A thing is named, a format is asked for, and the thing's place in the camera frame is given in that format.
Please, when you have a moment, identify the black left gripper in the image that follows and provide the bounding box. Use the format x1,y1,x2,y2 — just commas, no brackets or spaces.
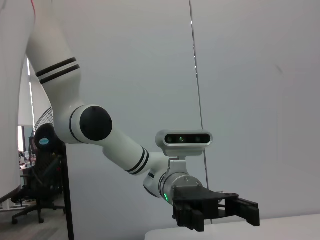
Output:
172,185,261,232

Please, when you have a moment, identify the black office chair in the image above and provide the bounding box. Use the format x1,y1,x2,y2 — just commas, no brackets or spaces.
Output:
11,149,67,225

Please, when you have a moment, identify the black floor fan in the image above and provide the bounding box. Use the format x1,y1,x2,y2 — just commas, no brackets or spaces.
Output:
28,106,66,181

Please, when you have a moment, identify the white background desk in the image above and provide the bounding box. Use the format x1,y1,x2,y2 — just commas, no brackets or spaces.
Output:
17,163,36,176

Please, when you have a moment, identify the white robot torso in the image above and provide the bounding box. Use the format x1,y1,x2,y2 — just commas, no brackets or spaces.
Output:
0,0,37,201

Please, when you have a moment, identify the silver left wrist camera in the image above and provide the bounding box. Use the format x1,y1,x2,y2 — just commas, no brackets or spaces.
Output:
155,129,214,176

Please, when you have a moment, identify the black partition edge post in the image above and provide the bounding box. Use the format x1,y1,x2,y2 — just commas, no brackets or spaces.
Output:
60,143,76,240

